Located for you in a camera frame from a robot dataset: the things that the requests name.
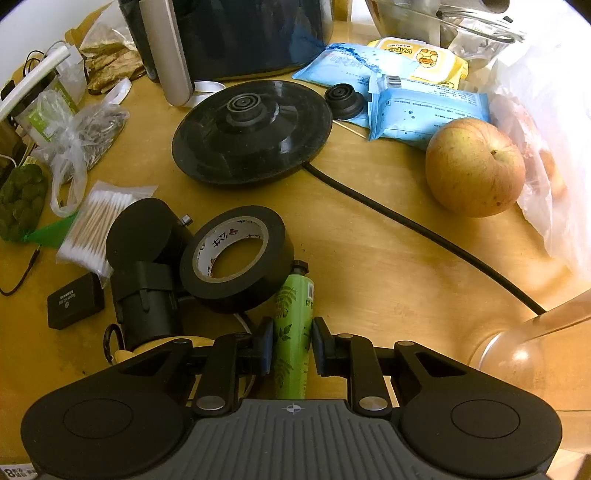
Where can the translucent plastic bag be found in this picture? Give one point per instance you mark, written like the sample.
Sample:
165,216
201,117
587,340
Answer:
543,106

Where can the black kettle base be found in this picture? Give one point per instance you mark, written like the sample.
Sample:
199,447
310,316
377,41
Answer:
252,133

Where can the blue wet wipes pack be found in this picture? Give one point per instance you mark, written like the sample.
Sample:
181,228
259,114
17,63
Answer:
353,64

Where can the green net bag of limes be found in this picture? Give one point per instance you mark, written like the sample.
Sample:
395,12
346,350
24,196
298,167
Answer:
23,197

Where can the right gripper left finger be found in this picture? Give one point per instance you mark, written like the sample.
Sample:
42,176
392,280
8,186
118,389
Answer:
222,365

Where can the glass bowl with items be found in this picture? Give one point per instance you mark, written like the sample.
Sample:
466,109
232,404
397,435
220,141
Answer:
473,30

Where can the dark blue air fryer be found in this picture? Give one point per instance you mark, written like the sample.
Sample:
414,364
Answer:
181,42

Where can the small black rectangular box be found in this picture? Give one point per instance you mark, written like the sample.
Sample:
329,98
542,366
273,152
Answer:
75,301

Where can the bag of cotton swabs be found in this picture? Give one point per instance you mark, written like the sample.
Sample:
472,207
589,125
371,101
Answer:
85,241

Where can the yellow wet wipes pack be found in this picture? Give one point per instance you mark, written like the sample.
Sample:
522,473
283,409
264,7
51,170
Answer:
434,64

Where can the yellow bear figurine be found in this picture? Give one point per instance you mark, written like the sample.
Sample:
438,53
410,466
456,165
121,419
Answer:
164,367

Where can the black cylindrical device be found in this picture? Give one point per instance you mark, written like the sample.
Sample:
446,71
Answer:
144,247

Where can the clear shaker bottle grey lid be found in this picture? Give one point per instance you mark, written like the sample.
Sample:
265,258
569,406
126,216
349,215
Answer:
549,356

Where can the green tube with black cap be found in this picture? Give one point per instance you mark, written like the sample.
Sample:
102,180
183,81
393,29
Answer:
292,324

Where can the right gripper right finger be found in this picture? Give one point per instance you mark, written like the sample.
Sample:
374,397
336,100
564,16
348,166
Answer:
353,358

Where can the black electrical tape roll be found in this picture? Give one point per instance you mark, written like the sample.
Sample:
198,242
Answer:
238,260

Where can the plastic bag of seeds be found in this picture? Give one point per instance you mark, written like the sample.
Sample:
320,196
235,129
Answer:
79,141

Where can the small black rubber cap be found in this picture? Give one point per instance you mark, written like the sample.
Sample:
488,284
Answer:
344,102

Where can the apple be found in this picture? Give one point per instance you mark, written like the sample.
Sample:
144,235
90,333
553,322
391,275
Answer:
474,169

